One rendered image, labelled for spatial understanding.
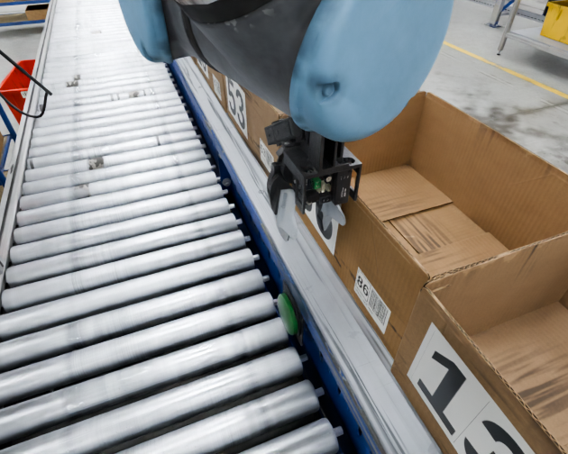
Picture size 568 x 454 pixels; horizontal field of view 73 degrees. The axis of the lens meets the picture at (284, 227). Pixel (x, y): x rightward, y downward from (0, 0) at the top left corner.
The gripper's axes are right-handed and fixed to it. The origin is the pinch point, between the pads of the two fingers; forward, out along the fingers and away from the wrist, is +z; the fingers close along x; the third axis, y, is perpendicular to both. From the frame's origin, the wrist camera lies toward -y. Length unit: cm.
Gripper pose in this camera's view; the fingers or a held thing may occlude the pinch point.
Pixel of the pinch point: (303, 224)
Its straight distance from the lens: 55.7
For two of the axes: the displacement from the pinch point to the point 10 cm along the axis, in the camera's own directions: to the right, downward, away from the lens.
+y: 3.7, 6.2, -6.9
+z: 0.0, 7.5, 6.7
